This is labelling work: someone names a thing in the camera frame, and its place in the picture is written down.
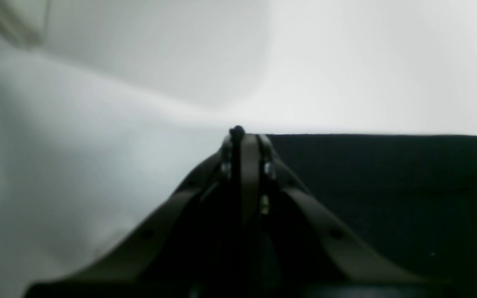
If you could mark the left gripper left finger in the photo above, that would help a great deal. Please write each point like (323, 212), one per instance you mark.
(175, 251)

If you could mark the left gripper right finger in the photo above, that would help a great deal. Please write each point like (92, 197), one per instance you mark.
(317, 255)

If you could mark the black T-shirt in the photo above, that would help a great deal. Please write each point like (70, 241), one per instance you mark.
(412, 197)

